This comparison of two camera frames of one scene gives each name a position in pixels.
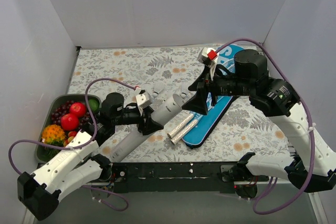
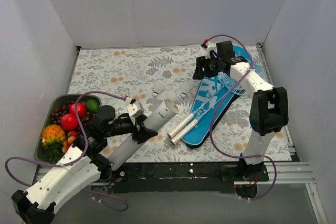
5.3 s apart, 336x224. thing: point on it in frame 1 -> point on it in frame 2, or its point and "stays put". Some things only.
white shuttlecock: x=158 y=86 stays put
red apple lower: x=69 y=121 stays put
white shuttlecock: x=185 y=85 stays put
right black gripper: x=207 y=91 -> x=202 y=67
